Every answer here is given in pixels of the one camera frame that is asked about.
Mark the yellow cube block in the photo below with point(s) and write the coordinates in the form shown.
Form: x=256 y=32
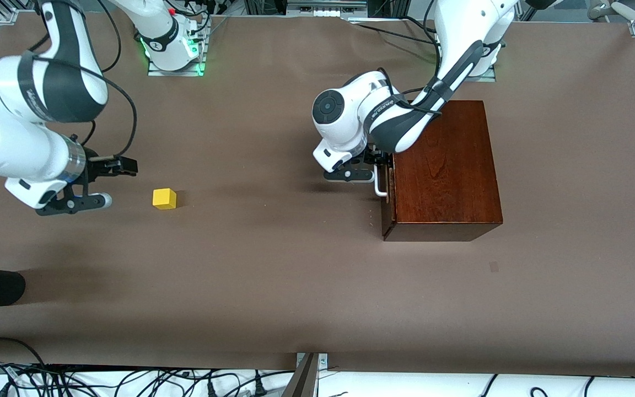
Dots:
x=164 y=199

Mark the dark metal beam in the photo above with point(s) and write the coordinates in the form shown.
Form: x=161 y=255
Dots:
x=302 y=380

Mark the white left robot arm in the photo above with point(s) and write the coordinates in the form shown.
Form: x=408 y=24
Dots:
x=345 y=110

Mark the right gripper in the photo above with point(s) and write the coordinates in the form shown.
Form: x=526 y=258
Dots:
x=96 y=167

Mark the beige chair base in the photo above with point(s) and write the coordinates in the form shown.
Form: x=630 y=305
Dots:
x=623 y=10

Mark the grey metal device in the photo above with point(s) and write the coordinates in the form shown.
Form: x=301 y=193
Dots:
x=326 y=8

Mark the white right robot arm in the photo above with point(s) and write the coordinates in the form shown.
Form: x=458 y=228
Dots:
x=20 y=88

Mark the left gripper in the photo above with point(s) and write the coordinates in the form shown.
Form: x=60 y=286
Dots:
x=375 y=156

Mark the brown table cover sheet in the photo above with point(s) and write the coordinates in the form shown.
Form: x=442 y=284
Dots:
x=240 y=275

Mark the dark brown wooden cabinet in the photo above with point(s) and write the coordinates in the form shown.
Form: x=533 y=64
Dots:
x=450 y=182

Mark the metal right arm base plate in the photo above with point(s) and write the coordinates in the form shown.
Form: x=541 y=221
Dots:
x=177 y=71

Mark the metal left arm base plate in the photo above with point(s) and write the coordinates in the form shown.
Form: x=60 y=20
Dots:
x=485 y=78

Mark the small metal bracket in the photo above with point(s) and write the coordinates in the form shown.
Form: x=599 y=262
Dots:
x=323 y=361

